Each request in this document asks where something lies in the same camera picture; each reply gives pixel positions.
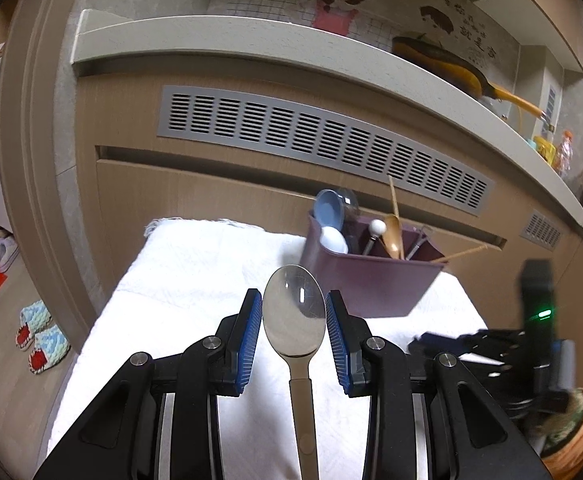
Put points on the short grey vent grille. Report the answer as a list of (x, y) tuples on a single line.
[(541, 230)]

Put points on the wooden spoon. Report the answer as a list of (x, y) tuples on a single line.
[(394, 235)]

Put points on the long grey vent grille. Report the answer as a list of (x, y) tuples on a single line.
[(271, 125)]

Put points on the cartoon wall sticker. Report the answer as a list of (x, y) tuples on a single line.
[(336, 0)]

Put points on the white plastic spoon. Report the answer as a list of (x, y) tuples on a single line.
[(335, 240)]

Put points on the grey slipper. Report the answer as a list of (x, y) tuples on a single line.
[(7, 255)]

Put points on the yellow container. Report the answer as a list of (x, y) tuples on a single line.
[(545, 149)]

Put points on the metal spoon with white ball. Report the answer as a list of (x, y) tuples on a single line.
[(377, 227)]

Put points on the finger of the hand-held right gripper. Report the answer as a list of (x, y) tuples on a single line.
[(431, 342), (501, 342)]

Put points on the white textured table cloth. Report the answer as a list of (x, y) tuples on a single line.
[(181, 270)]

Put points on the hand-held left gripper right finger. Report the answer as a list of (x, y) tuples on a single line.
[(340, 345)]

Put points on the blue plastic spoon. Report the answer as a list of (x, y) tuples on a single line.
[(327, 210)]

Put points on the clear bottle with orange cap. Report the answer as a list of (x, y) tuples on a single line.
[(565, 155)]

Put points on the purple plastic utensil holder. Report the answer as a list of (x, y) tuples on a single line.
[(371, 285)]

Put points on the white vented wall box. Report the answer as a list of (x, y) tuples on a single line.
[(546, 80)]

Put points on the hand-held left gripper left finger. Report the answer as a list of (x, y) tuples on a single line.
[(249, 345)]

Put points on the blue and red knitted slipper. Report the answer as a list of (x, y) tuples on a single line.
[(32, 325), (48, 352)]

